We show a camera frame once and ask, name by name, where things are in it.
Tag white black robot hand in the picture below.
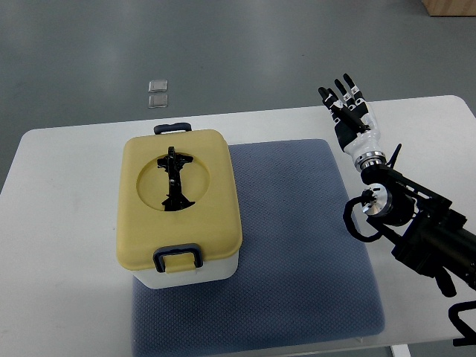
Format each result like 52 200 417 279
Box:
318 74 387 172

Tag yellow box lid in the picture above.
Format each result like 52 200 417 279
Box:
116 129 242 273

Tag wooden box corner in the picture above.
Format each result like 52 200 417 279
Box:
422 0 475 16

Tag white storage box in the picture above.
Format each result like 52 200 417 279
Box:
132 251 239 289

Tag blue grey fabric mat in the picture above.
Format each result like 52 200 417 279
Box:
132 139 385 356

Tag lower floor outlet plate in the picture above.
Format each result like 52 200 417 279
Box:
148 94 168 109

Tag floor outlet plate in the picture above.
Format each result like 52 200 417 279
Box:
148 94 168 109
148 80 168 93

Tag upper floor outlet plate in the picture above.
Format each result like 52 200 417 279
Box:
148 80 168 93

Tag black cable lower right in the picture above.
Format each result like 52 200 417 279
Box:
448 300 476 347

